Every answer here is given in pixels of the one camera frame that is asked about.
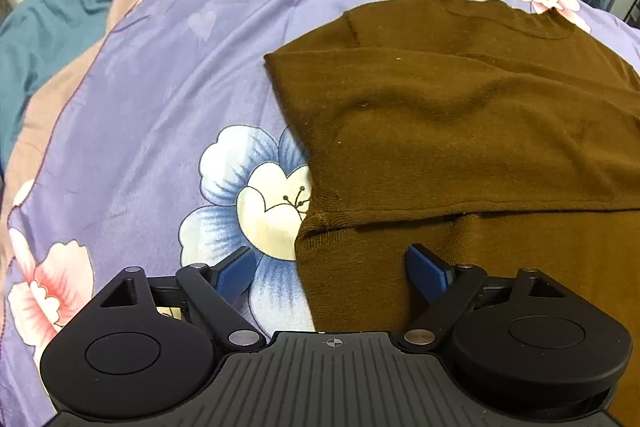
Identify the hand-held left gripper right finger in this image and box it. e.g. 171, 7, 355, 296
400, 243, 568, 353

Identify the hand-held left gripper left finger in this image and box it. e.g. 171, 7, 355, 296
100, 246, 266, 350

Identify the brown knit sweater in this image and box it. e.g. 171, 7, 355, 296
263, 0, 640, 427

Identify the purple floral blanket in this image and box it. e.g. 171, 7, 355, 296
0, 0, 640, 427

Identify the teal duvet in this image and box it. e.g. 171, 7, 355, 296
0, 0, 183, 158

